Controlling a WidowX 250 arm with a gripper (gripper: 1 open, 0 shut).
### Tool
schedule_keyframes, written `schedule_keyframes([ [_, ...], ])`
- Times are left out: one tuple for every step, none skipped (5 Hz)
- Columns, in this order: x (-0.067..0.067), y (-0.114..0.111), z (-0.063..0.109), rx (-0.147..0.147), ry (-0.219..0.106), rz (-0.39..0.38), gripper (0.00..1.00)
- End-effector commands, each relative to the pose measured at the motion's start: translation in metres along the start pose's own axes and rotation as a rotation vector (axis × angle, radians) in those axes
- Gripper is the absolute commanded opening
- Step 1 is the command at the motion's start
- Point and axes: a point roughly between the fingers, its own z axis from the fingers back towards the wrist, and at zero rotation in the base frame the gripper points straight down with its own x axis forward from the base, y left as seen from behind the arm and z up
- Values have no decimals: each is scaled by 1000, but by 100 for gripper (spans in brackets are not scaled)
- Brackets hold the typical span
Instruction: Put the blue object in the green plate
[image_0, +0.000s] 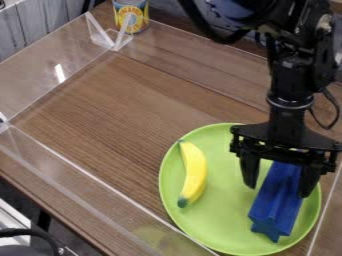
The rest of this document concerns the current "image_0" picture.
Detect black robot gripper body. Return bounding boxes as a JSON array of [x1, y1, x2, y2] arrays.
[[229, 123, 342, 174]]

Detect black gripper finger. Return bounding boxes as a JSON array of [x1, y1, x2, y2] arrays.
[[240, 155, 260, 189], [297, 163, 320, 198]]

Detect blue star-shaped block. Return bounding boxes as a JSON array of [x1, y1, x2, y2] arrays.
[[248, 162, 301, 243]]

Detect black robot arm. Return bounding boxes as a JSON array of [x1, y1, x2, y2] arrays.
[[177, 0, 342, 198]]

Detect yellow toy banana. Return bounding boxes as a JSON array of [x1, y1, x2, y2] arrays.
[[177, 140, 206, 208]]

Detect clear acrylic barrier walls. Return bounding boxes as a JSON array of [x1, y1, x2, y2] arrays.
[[0, 11, 342, 256]]

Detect black equipment with knob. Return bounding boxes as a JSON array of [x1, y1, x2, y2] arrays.
[[29, 221, 96, 256]]

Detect yellow labelled tin can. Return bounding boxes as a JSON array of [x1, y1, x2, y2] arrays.
[[112, 0, 149, 34]]

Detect black cable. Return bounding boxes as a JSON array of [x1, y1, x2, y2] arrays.
[[0, 228, 61, 256]]

